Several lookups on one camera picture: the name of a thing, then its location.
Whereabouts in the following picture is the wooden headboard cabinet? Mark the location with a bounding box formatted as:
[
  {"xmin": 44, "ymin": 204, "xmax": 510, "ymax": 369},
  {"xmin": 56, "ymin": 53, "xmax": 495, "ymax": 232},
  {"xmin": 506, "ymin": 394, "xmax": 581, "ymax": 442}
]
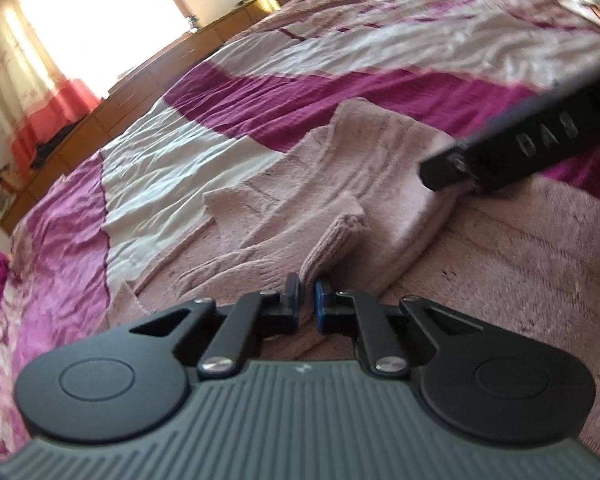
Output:
[{"xmin": 0, "ymin": 0, "xmax": 372, "ymax": 233}]

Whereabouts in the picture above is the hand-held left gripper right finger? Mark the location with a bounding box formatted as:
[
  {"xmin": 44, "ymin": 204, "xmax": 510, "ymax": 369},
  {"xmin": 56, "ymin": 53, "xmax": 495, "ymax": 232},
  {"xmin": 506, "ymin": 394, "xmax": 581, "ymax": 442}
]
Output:
[{"xmin": 314, "ymin": 280, "xmax": 485, "ymax": 377}]

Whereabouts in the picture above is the dark cloth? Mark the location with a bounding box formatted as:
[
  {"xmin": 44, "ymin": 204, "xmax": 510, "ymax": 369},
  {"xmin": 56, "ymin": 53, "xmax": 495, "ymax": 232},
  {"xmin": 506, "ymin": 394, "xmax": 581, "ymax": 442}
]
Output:
[{"xmin": 30, "ymin": 125, "xmax": 83, "ymax": 168}]

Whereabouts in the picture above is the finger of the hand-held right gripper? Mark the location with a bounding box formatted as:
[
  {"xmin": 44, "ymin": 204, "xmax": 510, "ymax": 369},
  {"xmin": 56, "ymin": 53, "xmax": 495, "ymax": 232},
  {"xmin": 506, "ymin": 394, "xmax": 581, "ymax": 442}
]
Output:
[{"xmin": 419, "ymin": 131, "xmax": 487, "ymax": 192}]

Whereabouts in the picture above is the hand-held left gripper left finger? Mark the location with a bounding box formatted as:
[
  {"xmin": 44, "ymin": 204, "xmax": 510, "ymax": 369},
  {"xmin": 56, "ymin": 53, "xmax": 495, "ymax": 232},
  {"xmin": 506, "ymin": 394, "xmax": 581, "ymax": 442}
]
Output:
[{"xmin": 129, "ymin": 273, "xmax": 302, "ymax": 380}]

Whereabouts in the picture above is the pink and white floral bedspread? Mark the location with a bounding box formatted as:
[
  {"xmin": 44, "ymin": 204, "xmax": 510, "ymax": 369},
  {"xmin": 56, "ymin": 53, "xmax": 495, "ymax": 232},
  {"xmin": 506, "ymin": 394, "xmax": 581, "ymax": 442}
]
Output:
[{"xmin": 0, "ymin": 0, "xmax": 600, "ymax": 463}]

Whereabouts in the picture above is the pink knitted blanket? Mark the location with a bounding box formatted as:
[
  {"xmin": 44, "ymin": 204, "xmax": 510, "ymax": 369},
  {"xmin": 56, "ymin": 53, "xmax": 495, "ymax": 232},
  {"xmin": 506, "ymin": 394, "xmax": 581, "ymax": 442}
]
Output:
[{"xmin": 230, "ymin": 0, "xmax": 372, "ymax": 43}]

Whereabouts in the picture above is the bright window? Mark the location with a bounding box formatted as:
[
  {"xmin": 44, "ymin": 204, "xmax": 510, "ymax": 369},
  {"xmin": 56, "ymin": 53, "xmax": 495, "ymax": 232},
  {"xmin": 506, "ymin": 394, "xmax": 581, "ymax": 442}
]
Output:
[{"xmin": 20, "ymin": 0, "xmax": 193, "ymax": 78}]

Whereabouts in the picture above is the small printed box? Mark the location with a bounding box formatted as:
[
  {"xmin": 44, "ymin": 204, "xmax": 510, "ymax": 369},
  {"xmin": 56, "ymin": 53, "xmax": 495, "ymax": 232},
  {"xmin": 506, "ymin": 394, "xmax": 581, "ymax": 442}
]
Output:
[{"xmin": 0, "ymin": 164, "xmax": 20, "ymax": 212}]

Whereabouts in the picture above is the sheer patterned curtain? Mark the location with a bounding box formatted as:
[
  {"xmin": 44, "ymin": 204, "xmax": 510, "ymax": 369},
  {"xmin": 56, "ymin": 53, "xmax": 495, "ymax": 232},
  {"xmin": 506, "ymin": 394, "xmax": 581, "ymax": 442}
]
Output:
[{"xmin": 0, "ymin": 0, "xmax": 61, "ymax": 128}]

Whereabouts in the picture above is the pink towel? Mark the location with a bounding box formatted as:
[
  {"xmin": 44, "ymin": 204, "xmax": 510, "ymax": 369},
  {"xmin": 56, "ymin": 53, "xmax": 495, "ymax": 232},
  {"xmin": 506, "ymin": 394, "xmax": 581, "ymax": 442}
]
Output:
[{"xmin": 105, "ymin": 97, "xmax": 600, "ymax": 441}]

